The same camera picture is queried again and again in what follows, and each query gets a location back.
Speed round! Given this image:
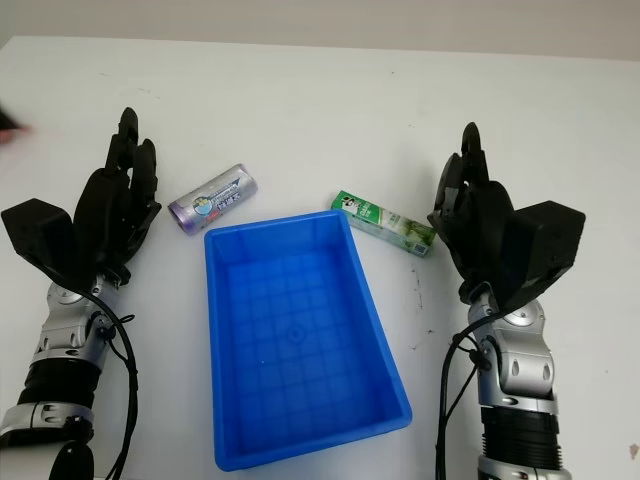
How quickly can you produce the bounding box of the blurred person hand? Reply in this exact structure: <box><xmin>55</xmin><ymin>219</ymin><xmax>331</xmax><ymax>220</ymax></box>
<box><xmin>0</xmin><ymin>106</ymin><xmax>34</xmax><ymax>147</ymax></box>

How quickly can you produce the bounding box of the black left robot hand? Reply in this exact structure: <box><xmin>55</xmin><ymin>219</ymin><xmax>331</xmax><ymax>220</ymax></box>
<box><xmin>73</xmin><ymin>106</ymin><xmax>163</xmax><ymax>282</ymax></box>

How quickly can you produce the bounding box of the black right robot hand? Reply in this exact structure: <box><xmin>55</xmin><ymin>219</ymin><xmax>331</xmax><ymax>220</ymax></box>
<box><xmin>426</xmin><ymin>122</ymin><xmax>522</xmax><ymax>306</ymax></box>

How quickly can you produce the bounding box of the green toothpaste box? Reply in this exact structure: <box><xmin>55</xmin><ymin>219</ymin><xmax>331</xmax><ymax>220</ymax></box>
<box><xmin>329</xmin><ymin>189</ymin><xmax>436</xmax><ymax>258</ymax></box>

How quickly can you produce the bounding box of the purple garbage bag roll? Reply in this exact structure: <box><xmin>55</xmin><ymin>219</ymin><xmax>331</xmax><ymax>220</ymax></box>
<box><xmin>167</xmin><ymin>162</ymin><xmax>259</xmax><ymax>234</ymax></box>

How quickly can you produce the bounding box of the blue plastic tray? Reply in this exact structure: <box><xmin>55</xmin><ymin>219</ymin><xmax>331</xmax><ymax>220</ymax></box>
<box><xmin>203</xmin><ymin>209</ymin><xmax>414</xmax><ymax>473</ymax></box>

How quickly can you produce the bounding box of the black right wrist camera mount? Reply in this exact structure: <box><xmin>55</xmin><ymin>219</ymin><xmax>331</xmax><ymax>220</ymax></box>
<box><xmin>498</xmin><ymin>199</ymin><xmax>587</xmax><ymax>314</ymax></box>

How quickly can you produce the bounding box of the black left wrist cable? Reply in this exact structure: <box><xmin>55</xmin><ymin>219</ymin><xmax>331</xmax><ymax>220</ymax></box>
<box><xmin>74</xmin><ymin>287</ymin><xmax>140</xmax><ymax>480</ymax></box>

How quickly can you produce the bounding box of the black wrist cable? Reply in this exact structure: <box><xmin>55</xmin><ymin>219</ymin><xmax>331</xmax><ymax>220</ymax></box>
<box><xmin>74</xmin><ymin>287</ymin><xmax>140</xmax><ymax>480</ymax></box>
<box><xmin>435</xmin><ymin>299</ymin><xmax>507</xmax><ymax>480</ymax></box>

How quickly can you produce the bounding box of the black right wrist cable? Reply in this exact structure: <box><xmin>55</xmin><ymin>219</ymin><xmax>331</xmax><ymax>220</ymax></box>
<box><xmin>435</xmin><ymin>299</ymin><xmax>507</xmax><ymax>480</ymax></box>

